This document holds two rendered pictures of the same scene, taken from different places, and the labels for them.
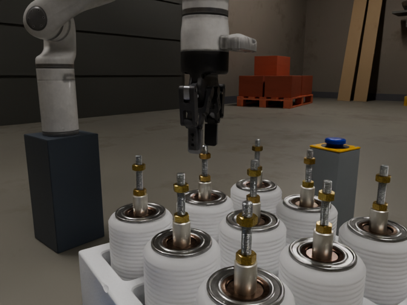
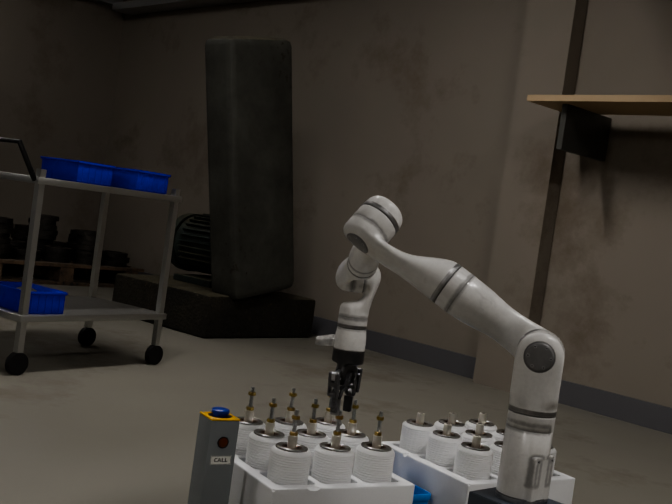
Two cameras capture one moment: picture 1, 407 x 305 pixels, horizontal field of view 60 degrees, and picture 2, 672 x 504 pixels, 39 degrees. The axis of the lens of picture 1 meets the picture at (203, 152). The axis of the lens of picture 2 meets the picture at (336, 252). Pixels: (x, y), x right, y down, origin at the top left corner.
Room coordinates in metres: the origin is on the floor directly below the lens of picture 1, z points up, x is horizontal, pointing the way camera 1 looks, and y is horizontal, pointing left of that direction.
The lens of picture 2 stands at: (2.78, 0.09, 0.79)
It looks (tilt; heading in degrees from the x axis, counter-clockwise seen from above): 2 degrees down; 184
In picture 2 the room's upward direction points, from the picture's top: 8 degrees clockwise
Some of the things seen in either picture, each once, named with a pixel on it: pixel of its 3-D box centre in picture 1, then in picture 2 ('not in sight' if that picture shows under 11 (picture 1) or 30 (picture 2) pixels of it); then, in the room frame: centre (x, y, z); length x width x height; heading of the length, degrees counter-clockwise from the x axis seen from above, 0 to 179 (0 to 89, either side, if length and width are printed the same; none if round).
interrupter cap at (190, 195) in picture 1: (205, 197); (335, 447); (0.57, 0.00, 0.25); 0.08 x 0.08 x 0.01
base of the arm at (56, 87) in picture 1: (58, 101); (525, 455); (0.94, 0.38, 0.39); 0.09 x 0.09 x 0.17; 48
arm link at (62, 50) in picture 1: (52, 38); (537, 375); (0.94, 0.38, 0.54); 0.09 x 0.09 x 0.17; 79
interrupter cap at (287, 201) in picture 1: (306, 203); (269, 433); (0.54, -0.17, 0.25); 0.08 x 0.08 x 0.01
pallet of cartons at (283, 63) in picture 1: (277, 80); not in sight; (5.61, -1.15, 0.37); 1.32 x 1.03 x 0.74; 138
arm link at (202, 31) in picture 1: (216, 31); (343, 334); (0.57, -0.02, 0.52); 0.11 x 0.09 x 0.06; 68
